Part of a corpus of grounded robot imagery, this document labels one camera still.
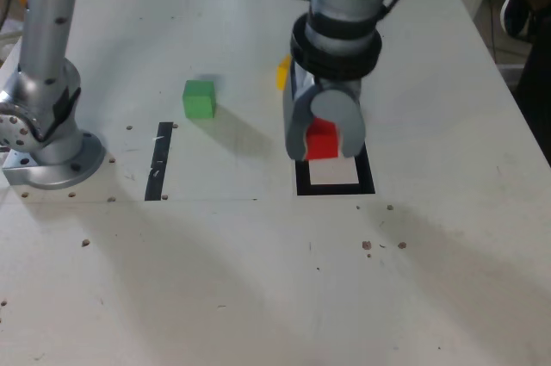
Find red cube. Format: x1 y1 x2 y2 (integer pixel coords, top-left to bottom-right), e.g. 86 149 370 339
305 118 343 161

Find person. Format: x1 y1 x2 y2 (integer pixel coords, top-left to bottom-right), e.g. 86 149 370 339
494 0 551 169

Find black tape square outline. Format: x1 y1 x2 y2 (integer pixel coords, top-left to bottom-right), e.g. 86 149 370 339
294 141 376 196

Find green cube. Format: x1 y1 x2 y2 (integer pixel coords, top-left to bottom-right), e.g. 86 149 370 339
182 79 216 120

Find yellow cube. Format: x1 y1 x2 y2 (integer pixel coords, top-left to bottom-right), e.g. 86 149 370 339
276 54 294 91

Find black tape strip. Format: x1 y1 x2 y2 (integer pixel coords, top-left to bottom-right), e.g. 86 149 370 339
144 121 174 202

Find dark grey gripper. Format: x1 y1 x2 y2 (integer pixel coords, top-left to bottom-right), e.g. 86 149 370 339
283 63 367 162

